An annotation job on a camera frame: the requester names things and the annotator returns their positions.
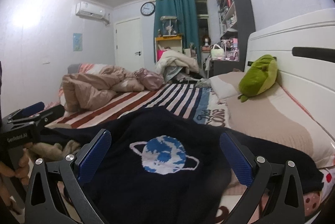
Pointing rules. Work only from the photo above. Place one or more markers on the dark bookshelf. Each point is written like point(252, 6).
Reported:
point(236, 21)

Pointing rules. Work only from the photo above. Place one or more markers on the small blue wall poster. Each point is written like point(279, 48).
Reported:
point(77, 42)

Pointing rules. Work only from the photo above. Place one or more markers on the white bed headboard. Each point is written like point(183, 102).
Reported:
point(310, 81)

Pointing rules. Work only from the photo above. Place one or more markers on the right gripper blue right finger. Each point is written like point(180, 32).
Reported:
point(285, 203)

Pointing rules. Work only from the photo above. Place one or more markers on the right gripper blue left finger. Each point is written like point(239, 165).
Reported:
point(44, 202)

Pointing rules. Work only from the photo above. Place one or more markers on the white handbag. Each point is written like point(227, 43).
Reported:
point(217, 52)

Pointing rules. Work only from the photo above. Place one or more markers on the white door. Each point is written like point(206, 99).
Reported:
point(129, 44)

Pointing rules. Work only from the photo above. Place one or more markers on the round wall clock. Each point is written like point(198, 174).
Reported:
point(148, 9)

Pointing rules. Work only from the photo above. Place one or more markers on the striped bed blanket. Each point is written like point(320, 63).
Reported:
point(184, 100)

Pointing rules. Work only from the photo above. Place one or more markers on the shiny pink satin garment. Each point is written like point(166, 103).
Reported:
point(149, 79)

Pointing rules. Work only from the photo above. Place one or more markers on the pile of white clothes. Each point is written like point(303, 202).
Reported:
point(176, 59)

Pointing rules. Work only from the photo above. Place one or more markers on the brown fleece garment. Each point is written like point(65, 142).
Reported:
point(54, 152)

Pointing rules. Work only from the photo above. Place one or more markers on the navy planet sweater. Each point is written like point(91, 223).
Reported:
point(161, 168)

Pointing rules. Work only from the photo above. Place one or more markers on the pink rumpled duvet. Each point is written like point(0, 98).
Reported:
point(94, 85)

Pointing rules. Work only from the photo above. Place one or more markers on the green plush toy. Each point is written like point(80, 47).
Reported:
point(259, 78)

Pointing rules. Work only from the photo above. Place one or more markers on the white air conditioner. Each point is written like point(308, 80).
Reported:
point(85, 9)

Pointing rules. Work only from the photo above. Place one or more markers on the glass display case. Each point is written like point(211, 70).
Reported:
point(169, 26)

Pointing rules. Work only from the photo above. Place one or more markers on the beige pillow near headboard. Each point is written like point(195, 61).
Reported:
point(274, 116)

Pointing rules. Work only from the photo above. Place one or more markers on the yellow white cabinet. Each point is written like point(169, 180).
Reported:
point(167, 43)

